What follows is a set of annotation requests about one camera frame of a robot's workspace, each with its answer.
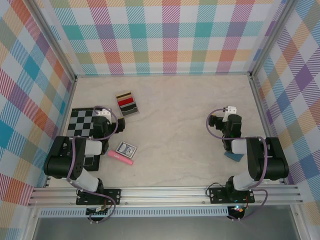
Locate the clear acrylic card stand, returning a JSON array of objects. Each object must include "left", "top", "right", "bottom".
[{"left": 115, "top": 91, "right": 141, "bottom": 118}]

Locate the stack of black cards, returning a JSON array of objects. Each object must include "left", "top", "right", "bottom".
[{"left": 119, "top": 104, "right": 139, "bottom": 116}]

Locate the blue leather card holder wallet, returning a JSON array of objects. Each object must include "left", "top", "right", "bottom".
[{"left": 223, "top": 150, "right": 245, "bottom": 163}]

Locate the blue playing card deck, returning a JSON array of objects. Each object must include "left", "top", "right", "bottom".
[{"left": 116, "top": 141, "right": 138, "bottom": 159}]

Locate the black grey folding chessboard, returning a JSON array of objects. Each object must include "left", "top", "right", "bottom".
[{"left": 66, "top": 106, "right": 113, "bottom": 173}]

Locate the pink tube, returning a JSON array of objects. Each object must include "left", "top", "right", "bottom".
[{"left": 107, "top": 149, "right": 135, "bottom": 166}]

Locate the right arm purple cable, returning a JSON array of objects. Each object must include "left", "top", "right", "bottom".
[{"left": 206, "top": 106, "right": 270, "bottom": 223}]

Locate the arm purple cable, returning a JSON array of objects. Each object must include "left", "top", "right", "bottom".
[
  {"left": 66, "top": 106, "right": 119, "bottom": 224},
  {"left": 206, "top": 106, "right": 270, "bottom": 223}
]

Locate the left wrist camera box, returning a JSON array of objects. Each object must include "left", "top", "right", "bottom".
[{"left": 96, "top": 109, "right": 113, "bottom": 124}]

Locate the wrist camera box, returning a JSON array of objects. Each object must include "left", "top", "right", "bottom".
[
  {"left": 223, "top": 106, "right": 238, "bottom": 123},
  {"left": 96, "top": 109, "right": 113, "bottom": 124}
]

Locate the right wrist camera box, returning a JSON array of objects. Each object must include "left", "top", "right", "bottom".
[{"left": 223, "top": 106, "right": 238, "bottom": 123}]

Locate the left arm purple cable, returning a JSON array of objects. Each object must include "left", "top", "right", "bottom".
[{"left": 66, "top": 106, "right": 119, "bottom": 224}]

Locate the right aluminium side rail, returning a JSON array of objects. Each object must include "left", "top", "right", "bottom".
[{"left": 249, "top": 76, "right": 289, "bottom": 185}]

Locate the aluminium side rail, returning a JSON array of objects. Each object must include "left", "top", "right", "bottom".
[
  {"left": 43, "top": 77, "right": 78, "bottom": 189},
  {"left": 249, "top": 76, "right": 289, "bottom": 185}
]

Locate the left aluminium side rail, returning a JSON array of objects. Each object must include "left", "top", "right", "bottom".
[{"left": 43, "top": 77, "right": 78, "bottom": 189}]

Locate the rear aluminium table rail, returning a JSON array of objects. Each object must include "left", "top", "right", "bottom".
[{"left": 74, "top": 71, "right": 252, "bottom": 79}]

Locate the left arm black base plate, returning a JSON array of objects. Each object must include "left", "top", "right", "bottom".
[{"left": 75, "top": 188, "right": 122, "bottom": 206}]

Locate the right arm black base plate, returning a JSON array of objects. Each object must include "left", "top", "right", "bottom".
[{"left": 208, "top": 187, "right": 256, "bottom": 205}]

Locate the long aluminium mounting rail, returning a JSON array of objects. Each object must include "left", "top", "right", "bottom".
[{"left": 27, "top": 184, "right": 304, "bottom": 208}]

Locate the slotted grey cable duct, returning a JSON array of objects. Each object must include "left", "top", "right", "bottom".
[{"left": 39, "top": 208, "right": 230, "bottom": 218}]

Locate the right aluminium frame post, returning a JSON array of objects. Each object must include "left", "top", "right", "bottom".
[{"left": 249, "top": 0, "right": 295, "bottom": 77}]

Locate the aluminium frame post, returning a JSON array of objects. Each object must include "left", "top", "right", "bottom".
[
  {"left": 249, "top": 0, "right": 295, "bottom": 77},
  {"left": 28, "top": 0, "right": 78, "bottom": 82}
]

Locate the left aluminium frame post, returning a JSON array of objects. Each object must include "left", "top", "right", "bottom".
[{"left": 28, "top": 0, "right": 78, "bottom": 82}]

